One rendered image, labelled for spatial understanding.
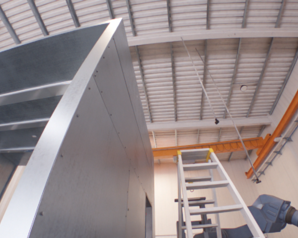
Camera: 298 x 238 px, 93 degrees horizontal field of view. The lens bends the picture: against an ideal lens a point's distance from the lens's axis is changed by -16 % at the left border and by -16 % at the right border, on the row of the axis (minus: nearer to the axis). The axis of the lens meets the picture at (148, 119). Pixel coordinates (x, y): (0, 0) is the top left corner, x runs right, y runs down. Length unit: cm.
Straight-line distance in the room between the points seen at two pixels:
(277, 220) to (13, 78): 358
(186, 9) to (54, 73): 560
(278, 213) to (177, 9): 646
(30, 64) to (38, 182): 194
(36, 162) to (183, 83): 791
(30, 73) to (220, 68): 728
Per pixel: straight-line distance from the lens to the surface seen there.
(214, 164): 152
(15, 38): 872
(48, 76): 231
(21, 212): 51
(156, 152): 999
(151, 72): 786
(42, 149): 58
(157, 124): 972
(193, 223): 366
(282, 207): 228
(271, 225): 222
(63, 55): 207
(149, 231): 257
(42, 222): 50
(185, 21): 706
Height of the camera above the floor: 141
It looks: 44 degrees up
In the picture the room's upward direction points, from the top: straight up
